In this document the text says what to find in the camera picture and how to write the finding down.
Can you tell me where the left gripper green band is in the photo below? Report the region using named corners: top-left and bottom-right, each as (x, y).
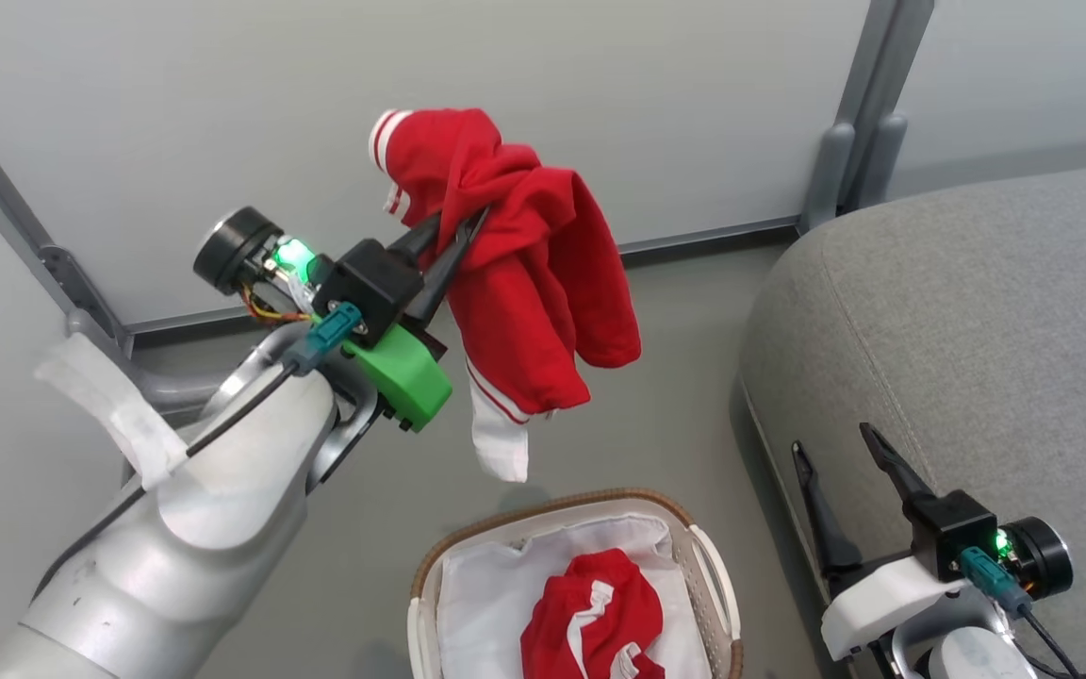
top-left (192, 206), bottom-right (491, 435)

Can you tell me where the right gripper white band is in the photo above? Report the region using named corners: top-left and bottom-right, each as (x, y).
top-left (791, 422), bottom-right (1075, 661)

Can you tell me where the red jacket with white cuffs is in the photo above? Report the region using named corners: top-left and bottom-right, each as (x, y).
top-left (369, 107), bottom-right (643, 484)

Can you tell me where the red jersey with white trim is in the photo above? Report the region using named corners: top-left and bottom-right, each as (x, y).
top-left (519, 549), bottom-right (666, 679)

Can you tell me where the white basket with brown rim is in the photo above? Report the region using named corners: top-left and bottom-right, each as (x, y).
top-left (407, 488), bottom-right (745, 679)

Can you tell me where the white cloth basket liner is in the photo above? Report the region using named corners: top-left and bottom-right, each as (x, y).
top-left (436, 514), bottom-right (714, 679)

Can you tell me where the grey fabric sofa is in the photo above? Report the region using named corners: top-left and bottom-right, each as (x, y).
top-left (739, 158), bottom-right (1086, 679)

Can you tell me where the grey curved partition foot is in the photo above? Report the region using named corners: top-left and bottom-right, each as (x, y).
top-left (67, 311), bottom-right (252, 421)

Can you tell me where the white tape strip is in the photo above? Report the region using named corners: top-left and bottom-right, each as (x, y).
top-left (34, 332), bottom-right (190, 491)

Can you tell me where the black cable with teal plug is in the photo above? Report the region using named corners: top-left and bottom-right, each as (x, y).
top-left (960, 547), bottom-right (1086, 679)
top-left (34, 302), bottom-right (363, 600)

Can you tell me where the grey partition base rail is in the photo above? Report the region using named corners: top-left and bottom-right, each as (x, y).
top-left (128, 215), bottom-right (803, 336)

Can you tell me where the grey partition post with brackets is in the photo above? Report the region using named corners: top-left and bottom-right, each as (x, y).
top-left (798, 0), bottom-right (935, 237)

